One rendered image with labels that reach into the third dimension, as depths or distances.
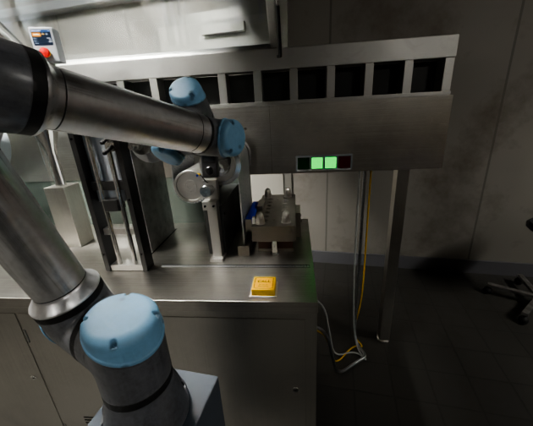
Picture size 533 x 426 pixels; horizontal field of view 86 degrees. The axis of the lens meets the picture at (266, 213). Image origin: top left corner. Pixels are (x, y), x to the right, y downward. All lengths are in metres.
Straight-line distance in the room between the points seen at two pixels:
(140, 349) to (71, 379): 0.92
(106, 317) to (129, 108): 0.32
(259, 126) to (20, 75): 1.03
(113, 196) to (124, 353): 0.68
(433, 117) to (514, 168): 1.51
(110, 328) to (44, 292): 0.13
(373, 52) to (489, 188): 1.77
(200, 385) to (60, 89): 0.57
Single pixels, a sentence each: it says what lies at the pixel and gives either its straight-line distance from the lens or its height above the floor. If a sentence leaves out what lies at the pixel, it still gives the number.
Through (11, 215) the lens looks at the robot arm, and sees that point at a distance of 0.53.
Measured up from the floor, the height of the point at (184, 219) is 0.92.
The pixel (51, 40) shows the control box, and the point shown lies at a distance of 1.29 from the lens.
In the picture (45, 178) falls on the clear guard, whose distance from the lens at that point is 1.79.
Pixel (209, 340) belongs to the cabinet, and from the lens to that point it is 1.04.
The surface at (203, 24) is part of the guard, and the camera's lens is 1.33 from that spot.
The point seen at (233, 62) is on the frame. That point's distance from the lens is 1.34.
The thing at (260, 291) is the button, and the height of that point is 0.92.
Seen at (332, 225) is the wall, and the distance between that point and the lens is 2.69.
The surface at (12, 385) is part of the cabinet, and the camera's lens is 1.62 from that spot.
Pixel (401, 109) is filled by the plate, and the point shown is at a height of 1.39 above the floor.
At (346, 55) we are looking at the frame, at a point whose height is 1.61.
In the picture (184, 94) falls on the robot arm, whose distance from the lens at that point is 0.70.
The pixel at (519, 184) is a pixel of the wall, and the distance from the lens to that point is 2.90.
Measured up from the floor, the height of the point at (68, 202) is 1.11.
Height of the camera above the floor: 1.42
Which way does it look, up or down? 20 degrees down
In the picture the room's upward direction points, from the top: 3 degrees counter-clockwise
